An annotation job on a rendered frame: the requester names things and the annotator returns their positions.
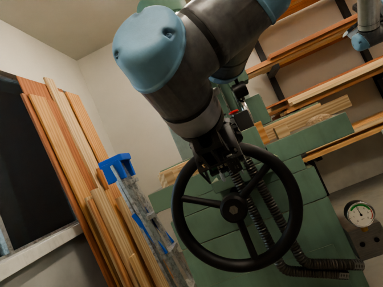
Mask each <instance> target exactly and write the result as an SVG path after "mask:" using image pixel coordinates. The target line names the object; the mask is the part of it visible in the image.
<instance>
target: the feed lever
mask: <svg viewBox="0 0 383 287"><path fill-rule="evenodd" d="M234 81H235V84H234V85H232V89H233V92H234V94H235V97H236V98H237V99H242V100H245V96H247V95H248V94H249V92H248V89H247V87H246V85H245V82H244V81H240V82H239V81H238V79H237V78H236V79H235V80H234Z"/></svg>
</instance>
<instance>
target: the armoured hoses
mask: <svg viewBox="0 0 383 287"><path fill-rule="evenodd" d="M245 158H246V161H247V163H248V165H249V167H250V168H247V166H246V164H245V162H243V164H244V165H245V167H246V169H247V171H248V173H249V174H250V176H251V179H253V177H254V176H255V175H256V174H257V172H258V170H257V168H256V166H255V164H254V163H253V161H252V159H251V157H248V156H245ZM229 169H230V168H229ZM229 174H230V176H231V178H232V180H233V183H234V185H236V188H237V190H238V192H239V193H241V192H242V190H243V189H244V188H245V187H246V185H245V183H244V182H243V180H242V178H241V175H240V173H239V172H238V171H237V172H236V173H233V172H232V171H231V170H230V171H229ZM256 187H257V189H258V191H259V193H260V195H261V196H262V198H263V200H264V202H265V203H266V206H267V208H268V210H270V213H271V215H272V217H273V218H274V220H275V222H276V225H277V226H278V228H279V230H280V232H281V233H282V234H283V232H284V230H285V228H286V226H287V222H286V220H285V219H284V217H283V215H282V213H281V211H280V209H279V207H278V205H277V204H276V202H275V200H274V198H273V197H272V195H271V193H270V192H269V190H268V187H267V185H265V183H264V180H262V179H261V180H260V182H259V183H258V184H257V185H256ZM246 200H247V204H248V212H249V214H250V217H251V219H252V220H253V222H254V224H255V226H256V229H257V230H258V232H259V234H260V236H261V238H262V240H263V242H264V244H265V245H266V248H267V250H269V249H270V248H271V247H272V246H273V245H275V242H274V240H273V239H272V237H271V234H270V232H269V231H268V229H267V227H266V225H265V223H264V221H263V219H262V217H261V216H260V214H259V211H258V209H257V207H256V204H254V202H253V199H252V197H251V195H249V196H248V197H247V198H246ZM290 250H291V251H292V253H293V255H294V256H295V259H296V261H297V262H299V264H300V265H302V266H293V265H292V266H290V265H287V264H286V263H285V262H284V260H283V258H281V259H279V260H278V261H277V262H275V266H276V268H277V269H279V271H280V272H281V273H282V274H285V275H286V276H290V277H291V276H292V277H306V278H308V277H309V278H327V279H337V280H348V279H349V272H348V270H364V269H365V263H364V262H363V261H362V260H361V259H312V258H308V257H307V256H305V254H304V253H303V250H302V249H301V247H300V245H299V243H298V242H297V240H295V242H294V244H293V245H292V247H291V248H290Z"/></svg>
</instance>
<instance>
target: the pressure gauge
mask: <svg viewBox="0 0 383 287"><path fill-rule="evenodd" d="M359 211H360V213H361V214H362V216H360V213H359ZM344 216H345V218H346V219H347V220H348V221H349V222H350V223H351V224H352V225H354V226H355V227H359V228H361V230H362V231H363V232H366V231H368V230H369V229H368V226H370V225H371V224H372V223H373V222H374V220H375V217H376V213H375V211H374V209H373V207H372V206H371V205H370V204H367V203H365V202H363V201H361V200H352V201H350V202H348V203H347V204H346V205H345V207H344Z"/></svg>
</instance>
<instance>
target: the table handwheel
mask: <svg viewBox="0 0 383 287"><path fill-rule="evenodd" d="M239 146H240V148H241V150H242V152H243V154H244V155H245V156H248V157H251V158H254V159H257V160H259V161H261V162H262V163H264V165H263V166H262V167H261V168H260V170H259V171H258V172H257V174H256V175H255V176H254V177H253V179H252V180H251V181H250V182H249V184H248V185H247V186H246V187H245V188H244V189H243V190H242V192H241V193H239V192H238V190H237V188H236V187H233V188H232V189H231V190H230V193H228V194H227V195H225V196H224V198H223V199H222V202H221V201H220V200H213V199H205V198H199V197H194V196H189V195H184V192H185V189H186V185H187V183H188V181H189V179H190V178H191V176H192V175H193V174H194V172H195V171H196V170H197V165H196V162H195V159H194V157H192V158H191V159H190V160H189V161H188V162H187V163H186V164H185V165H184V167H183V168H182V169H181V171H180V173H179V174H178V176H177V178H176V181H175V183H174V186H173V190H172V196H171V213H172V219H173V223H174V226H175V229H176V231H177V233H178V235H179V237H180V239H181V241H182V242H183V243H184V245H185V246H186V248H187V249H188V250H189V251H190V252H191V253H192V254H193V255H194V256H195V257H197V258H198V259H200V260H201V261H202V262H204V263H205V264H207V265H209V266H211V267H213V268H216V269H219V270H224V271H227V272H234V273H246V272H253V271H256V270H260V269H263V268H265V267H268V266H270V265H271V264H273V263H275V262H277V261H278V260H279V259H281V258H282V257H283V256H284V255H285V254H286V253H287V252H288V251H289V250H290V248H291V247H292V245H293V244H294V242H295V240H296V238H297V236H298V234H299V232H300V229H301V224H302V221H303V200H302V196H301V192H300V188H299V186H298V183H297V181H296V179H295V177H294V176H293V174H292V172H291V171H290V170H289V168H288V167H287V166H286V165H285V164H284V163H283V162H282V161H281V160H280V159H279V158H278V157H276V156H275V155H273V154H272V153H270V152H269V151H267V150H265V149H263V148H261V147H259V146H256V145H252V144H249V143H243V142H240V144H239ZM270 169H271V170H272V171H273V172H274V173H275V174H276V175H277V176H278V177H279V179H280V180H281V181H282V184H283V185H284V188H285V189H286V192H287V196H288V201H289V208H290V210H289V217H288V222H287V226H286V228H285V230H284V232H283V234H282V236H281V237H280V239H279V240H278V241H277V242H276V244H275V245H273V246H272V247H271V248H270V249H269V250H267V251H265V252H264V253H262V254H260V255H258V254H257V252H256V249H255V247H254V245H253V243H252V240H251V238H250V235H249V233H248V230H247V227H246V225H245V222H244V219H245V217H246V216H247V213H248V204H247V200H246V198H247V197H248V196H249V195H250V193H251V192H252V190H253V189H254V188H255V187H256V185H257V184H258V183H259V182H260V180H261V179H262V178H263V177H264V176H265V175H266V173H267V172H268V171H269V170H270ZM183 202H186V203H193V204H200V205H203V206H209V207H214V208H219V209H220V212H221V215H222V217H223V218H224V219H225V220H226V221H228V222H230V223H237V226H238V228H239V230H240V232H241V235H242V237H243V239H244V241H245V244H246V247H247V249H248V252H249V254H250V258H247V259H230V258H226V257H222V256H219V255H216V254H215V253H213V252H210V251H209V250H207V249H206V248H205V247H203V246H202V245H201V244H200V243H199V242H198V241H197V240H196V239H195V237H194V236H193V235H192V233H191V232H190V230H189V228H188V226H187V224H186V221H185V217H184V211H183Z"/></svg>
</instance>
